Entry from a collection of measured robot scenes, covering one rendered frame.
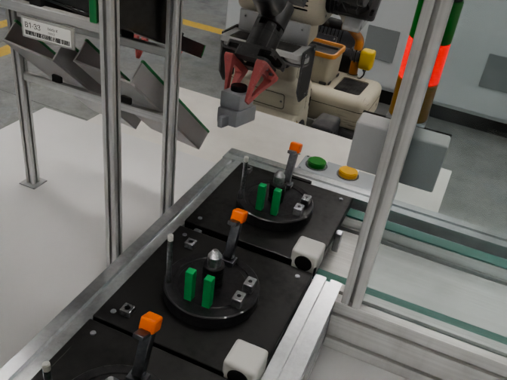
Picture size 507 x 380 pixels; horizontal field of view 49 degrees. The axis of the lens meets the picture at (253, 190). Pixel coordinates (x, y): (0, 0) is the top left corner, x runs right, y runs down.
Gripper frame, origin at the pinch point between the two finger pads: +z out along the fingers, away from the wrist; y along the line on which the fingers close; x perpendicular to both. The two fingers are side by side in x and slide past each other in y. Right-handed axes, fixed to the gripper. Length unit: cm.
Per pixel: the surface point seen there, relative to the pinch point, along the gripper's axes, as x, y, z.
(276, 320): -8.9, 27.4, 32.4
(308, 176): 20.5, 10.5, 6.0
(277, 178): 2.5, 13.0, 11.5
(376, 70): 271, -81, -127
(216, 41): 289, -231, -128
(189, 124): 1.6, -8.3, 7.6
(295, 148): 6.3, 12.0, 4.5
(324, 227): 9.3, 22.0, 15.9
